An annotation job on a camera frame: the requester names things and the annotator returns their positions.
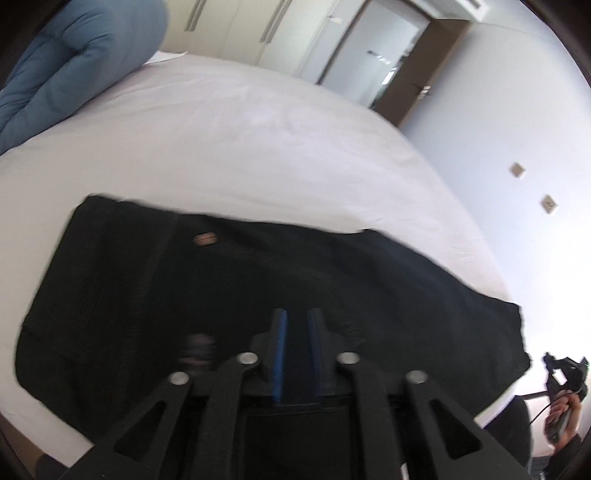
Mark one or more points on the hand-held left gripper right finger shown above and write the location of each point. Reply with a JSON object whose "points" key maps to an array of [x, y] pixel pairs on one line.
{"points": [[315, 355]]}

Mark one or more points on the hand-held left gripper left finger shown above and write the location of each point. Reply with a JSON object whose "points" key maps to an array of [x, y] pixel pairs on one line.
{"points": [[280, 355]]}

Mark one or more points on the black pants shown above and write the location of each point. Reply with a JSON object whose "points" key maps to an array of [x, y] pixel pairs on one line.
{"points": [[138, 295]]}

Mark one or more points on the person's right forearm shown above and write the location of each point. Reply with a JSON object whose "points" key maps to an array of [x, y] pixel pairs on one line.
{"points": [[565, 459]]}

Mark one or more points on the person's right hand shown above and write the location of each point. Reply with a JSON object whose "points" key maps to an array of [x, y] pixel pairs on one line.
{"points": [[561, 415]]}

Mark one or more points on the person's dark clothing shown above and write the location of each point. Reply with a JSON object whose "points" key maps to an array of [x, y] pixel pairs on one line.
{"points": [[510, 431]]}

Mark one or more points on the bed with white sheet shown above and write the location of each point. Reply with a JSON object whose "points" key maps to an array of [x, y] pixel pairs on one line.
{"points": [[240, 152]]}

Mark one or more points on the brown wooden door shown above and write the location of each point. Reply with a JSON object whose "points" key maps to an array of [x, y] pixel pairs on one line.
{"points": [[427, 69]]}

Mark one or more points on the frosted glass door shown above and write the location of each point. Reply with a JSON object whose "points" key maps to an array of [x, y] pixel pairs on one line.
{"points": [[369, 48]]}

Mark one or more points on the white wardrobe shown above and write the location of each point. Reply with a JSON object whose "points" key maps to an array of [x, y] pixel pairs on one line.
{"points": [[258, 30]]}

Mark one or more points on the blue duvet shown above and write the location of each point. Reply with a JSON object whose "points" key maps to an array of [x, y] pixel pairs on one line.
{"points": [[64, 60]]}

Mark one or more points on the beige wall socket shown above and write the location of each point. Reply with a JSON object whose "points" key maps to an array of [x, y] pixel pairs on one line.
{"points": [[517, 170], [549, 204]]}

